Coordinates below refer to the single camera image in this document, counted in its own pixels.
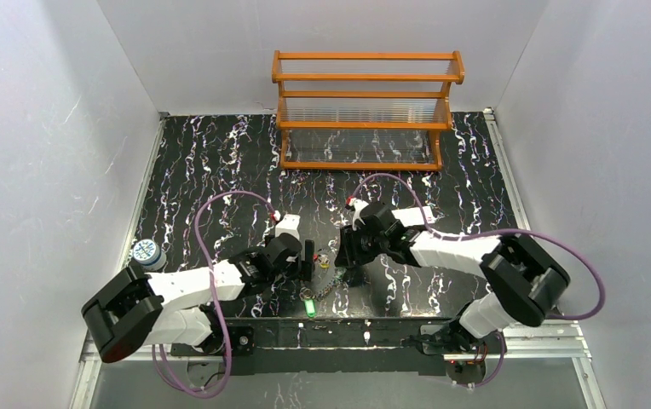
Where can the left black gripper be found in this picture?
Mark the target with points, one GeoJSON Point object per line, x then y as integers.
{"type": "Point", "coordinates": [308, 257]}

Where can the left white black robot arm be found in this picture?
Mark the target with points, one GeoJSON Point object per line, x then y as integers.
{"type": "Point", "coordinates": [137, 308]}

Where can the small blue white jar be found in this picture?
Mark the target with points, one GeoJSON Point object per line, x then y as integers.
{"type": "Point", "coordinates": [149, 255]}

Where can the green tag key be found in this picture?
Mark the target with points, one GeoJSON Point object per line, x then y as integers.
{"type": "Point", "coordinates": [309, 306]}

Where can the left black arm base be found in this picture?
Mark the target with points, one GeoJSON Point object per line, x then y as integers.
{"type": "Point", "coordinates": [229, 338]}

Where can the white black flat box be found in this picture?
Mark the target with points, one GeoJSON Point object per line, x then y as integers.
{"type": "Point", "coordinates": [414, 217]}

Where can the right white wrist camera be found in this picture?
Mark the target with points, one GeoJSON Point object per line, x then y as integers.
{"type": "Point", "coordinates": [355, 207]}

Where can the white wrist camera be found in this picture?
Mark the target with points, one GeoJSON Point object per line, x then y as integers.
{"type": "Point", "coordinates": [288, 224]}
{"type": "Point", "coordinates": [355, 207]}

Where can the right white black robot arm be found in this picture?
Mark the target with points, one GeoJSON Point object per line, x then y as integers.
{"type": "Point", "coordinates": [526, 281]}

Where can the aluminium front rail frame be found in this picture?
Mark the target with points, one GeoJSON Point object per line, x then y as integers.
{"type": "Point", "coordinates": [363, 363]}

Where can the metal keyring with red handle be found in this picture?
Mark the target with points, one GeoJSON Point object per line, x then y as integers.
{"type": "Point", "coordinates": [331, 282]}

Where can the orange wooden shelf rack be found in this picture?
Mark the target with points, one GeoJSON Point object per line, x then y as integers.
{"type": "Point", "coordinates": [365, 91]}

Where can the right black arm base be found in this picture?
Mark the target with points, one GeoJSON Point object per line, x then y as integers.
{"type": "Point", "coordinates": [479, 359]}

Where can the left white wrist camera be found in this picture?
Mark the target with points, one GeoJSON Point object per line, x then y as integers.
{"type": "Point", "coordinates": [288, 224]}

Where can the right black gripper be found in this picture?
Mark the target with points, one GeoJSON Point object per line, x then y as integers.
{"type": "Point", "coordinates": [346, 248]}

